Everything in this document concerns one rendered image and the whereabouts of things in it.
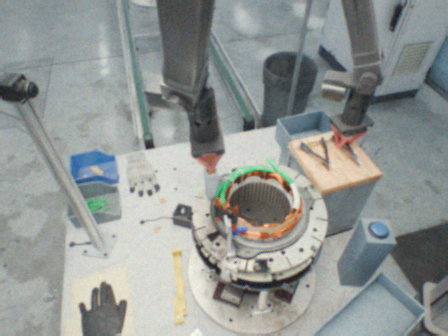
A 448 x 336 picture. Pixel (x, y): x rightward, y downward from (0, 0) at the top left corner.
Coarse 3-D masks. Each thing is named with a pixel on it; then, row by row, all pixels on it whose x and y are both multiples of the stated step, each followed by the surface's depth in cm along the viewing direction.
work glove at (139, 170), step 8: (144, 152) 135; (128, 160) 131; (136, 160) 131; (144, 160) 131; (128, 168) 127; (136, 168) 126; (144, 168) 127; (152, 168) 127; (128, 176) 124; (136, 176) 124; (144, 176) 124; (152, 176) 124; (136, 184) 123; (152, 192) 120
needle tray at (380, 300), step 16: (384, 272) 70; (368, 288) 72; (384, 288) 72; (400, 288) 67; (352, 304) 69; (368, 304) 69; (384, 304) 69; (400, 304) 69; (416, 304) 66; (336, 320) 67; (352, 320) 67; (368, 320) 67; (384, 320) 67; (400, 320) 67; (416, 320) 63
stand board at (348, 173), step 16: (288, 144) 99; (320, 144) 97; (352, 144) 97; (304, 160) 93; (336, 160) 93; (352, 160) 93; (368, 160) 93; (320, 176) 89; (336, 176) 89; (352, 176) 89; (368, 176) 89; (320, 192) 86
